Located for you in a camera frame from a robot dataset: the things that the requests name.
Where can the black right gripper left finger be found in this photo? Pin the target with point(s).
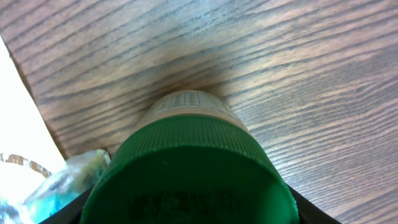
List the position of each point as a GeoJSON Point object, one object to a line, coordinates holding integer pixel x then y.
{"type": "Point", "coordinates": [64, 207]}

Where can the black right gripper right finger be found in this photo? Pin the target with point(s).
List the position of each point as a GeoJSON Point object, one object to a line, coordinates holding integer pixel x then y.
{"type": "Point", "coordinates": [309, 213]}

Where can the small green sachet pack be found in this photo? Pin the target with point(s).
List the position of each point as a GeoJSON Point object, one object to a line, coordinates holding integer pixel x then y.
{"type": "Point", "coordinates": [80, 173]}

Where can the brown Pantree snack pouch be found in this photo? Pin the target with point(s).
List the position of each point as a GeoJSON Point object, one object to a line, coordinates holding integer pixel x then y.
{"type": "Point", "coordinates": [28, 152]}

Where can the green lid round jar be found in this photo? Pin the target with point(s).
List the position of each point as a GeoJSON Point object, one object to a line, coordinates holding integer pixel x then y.
{"type": "Point", "coordinates": [190, 160]}

